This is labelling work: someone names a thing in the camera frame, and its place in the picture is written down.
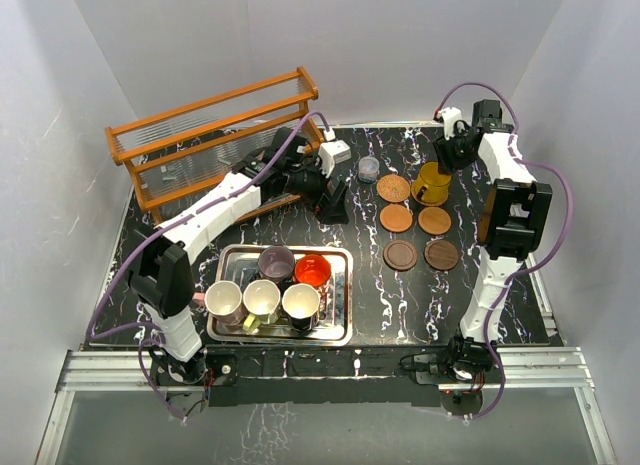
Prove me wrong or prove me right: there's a pink handled white mug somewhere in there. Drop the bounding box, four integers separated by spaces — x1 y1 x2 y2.
193 280 246 326

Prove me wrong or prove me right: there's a small clear plastic jar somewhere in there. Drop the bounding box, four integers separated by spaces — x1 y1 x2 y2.
358 156 380 184

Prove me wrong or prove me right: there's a dark wooden coaster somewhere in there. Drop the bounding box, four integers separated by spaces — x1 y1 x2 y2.
383 240 418 271
424 239 459 271

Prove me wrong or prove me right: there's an orange wooden shelf rack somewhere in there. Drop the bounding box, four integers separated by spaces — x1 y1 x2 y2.
105 67 332 223

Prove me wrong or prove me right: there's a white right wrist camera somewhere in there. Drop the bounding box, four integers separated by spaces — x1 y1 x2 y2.
434 107 466 140

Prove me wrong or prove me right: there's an orange-red mug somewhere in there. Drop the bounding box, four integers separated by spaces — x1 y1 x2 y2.
294 254 331 288

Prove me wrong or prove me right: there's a silver metal tray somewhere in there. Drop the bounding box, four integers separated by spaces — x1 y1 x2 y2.
206 244 355 347

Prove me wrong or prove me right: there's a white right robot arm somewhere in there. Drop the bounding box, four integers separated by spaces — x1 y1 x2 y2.
432 99 553 382

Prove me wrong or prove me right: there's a purple mug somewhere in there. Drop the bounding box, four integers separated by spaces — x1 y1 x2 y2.
258 245 296 283

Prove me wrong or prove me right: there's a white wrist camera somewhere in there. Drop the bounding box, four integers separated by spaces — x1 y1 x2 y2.
434 107 466 140
318 128 351 177

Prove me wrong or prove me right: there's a light wooden coaster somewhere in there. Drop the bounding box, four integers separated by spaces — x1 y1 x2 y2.
379 204 413 233
418 207 452 236

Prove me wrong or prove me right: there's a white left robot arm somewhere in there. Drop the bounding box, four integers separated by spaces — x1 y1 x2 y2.
127 127 351 384

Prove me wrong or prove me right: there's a green handled white mug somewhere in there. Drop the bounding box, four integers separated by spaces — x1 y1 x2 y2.
242 279 281 334

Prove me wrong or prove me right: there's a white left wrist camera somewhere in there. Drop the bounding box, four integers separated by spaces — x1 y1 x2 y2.
318 128 351 177

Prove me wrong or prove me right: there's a black white mug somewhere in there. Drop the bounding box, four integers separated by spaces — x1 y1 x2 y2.
282 283 321 333

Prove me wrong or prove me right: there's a woven rattan coaster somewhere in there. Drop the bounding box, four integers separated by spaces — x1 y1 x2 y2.
413 195 449 207
376 174 410 204

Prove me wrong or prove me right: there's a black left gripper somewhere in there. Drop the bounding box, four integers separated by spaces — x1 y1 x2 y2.
284 154 349 225

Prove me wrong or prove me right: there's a yellow mug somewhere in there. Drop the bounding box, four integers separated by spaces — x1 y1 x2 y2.
411 161 452 201

